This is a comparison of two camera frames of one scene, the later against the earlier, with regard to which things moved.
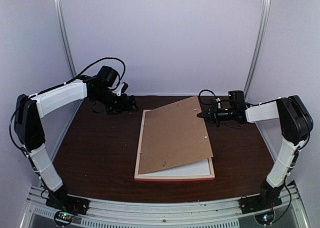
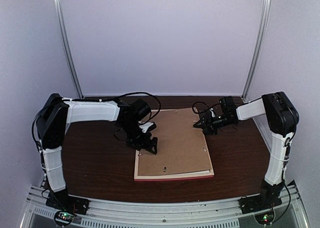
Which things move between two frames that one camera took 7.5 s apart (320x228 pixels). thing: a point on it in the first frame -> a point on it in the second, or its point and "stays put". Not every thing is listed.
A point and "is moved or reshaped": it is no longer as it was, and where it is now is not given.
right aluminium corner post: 259,42 stays put
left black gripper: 122,107 -> 142,144
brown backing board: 173,134 is moved or reshaped
